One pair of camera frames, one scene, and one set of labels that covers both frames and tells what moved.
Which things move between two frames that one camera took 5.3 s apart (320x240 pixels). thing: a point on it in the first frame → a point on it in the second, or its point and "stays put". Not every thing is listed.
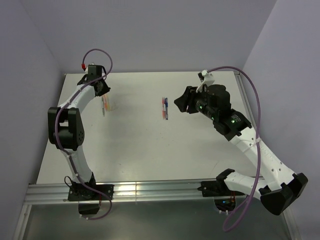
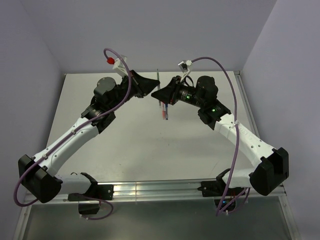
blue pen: x=166 y=105 stays put
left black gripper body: x=105 y=89 → x=136 y=87
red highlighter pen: x=164 y=108 stays put
